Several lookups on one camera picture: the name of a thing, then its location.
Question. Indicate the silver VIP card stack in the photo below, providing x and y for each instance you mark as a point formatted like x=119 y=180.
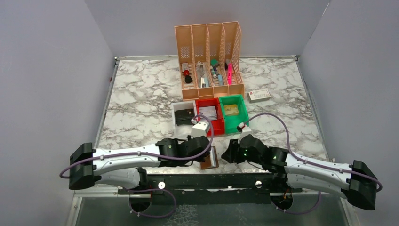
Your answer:
x=210 y=112

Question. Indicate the peach plastic file organizer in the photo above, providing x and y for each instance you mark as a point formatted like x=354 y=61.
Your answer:
x=198 y=44

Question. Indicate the pink marker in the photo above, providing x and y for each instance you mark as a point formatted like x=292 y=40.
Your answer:
x=229 y=73

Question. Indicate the red plastic bin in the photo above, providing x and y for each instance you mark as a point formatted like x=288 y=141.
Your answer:
x=218 y=125

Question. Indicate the green plastic bin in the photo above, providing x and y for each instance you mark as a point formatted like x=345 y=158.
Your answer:
x=232 y=122

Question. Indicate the black round object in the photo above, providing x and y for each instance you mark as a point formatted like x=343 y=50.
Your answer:
x=188 y=79

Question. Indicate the teal eraser block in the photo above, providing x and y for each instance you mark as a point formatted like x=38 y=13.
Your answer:
x=214 y=63

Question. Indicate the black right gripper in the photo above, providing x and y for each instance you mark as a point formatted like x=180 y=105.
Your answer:
x=232 y=151

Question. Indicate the small white label box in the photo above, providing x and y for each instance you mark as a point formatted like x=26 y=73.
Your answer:
x=258 y=95

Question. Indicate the white stapler tool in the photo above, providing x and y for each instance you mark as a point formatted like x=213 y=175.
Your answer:
x=202 y=83

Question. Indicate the black metal base rail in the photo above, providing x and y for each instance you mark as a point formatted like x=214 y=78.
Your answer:
x=202 y=189

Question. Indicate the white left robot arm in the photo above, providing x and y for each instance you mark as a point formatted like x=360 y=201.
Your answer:
x=126 y=167

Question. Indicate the white plastic bin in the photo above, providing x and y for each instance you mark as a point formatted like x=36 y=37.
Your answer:
x=183 y=130

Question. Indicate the gold credit card stack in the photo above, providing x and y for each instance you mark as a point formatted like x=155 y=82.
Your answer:
x=230 y=110

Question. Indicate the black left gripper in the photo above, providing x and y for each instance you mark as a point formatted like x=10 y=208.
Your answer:
x=205 y=149

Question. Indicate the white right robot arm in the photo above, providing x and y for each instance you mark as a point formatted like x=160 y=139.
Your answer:
x=354 y=182

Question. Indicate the brown leather card holder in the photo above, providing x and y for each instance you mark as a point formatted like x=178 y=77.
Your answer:
x=211 y=161

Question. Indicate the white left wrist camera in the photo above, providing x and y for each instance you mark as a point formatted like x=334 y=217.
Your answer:
x=200 y=129

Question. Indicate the black card stack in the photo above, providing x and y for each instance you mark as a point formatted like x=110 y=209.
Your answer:
x=184 y=116

